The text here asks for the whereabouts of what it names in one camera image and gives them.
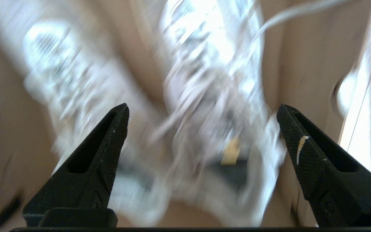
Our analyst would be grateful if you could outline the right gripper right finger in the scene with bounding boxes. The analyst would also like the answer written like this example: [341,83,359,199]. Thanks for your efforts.
[276,104,371,226]

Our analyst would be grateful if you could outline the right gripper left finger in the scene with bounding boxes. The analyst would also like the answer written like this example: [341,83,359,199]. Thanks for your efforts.
[23,103,129,226]

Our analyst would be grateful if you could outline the white mesh sneaker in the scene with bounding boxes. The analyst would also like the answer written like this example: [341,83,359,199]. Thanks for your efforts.
[23,19,173,226]
[153,0,286,226]

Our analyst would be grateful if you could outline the brown cardboard shoe box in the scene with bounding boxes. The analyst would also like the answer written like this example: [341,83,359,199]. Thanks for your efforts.
[0,0,371,227]

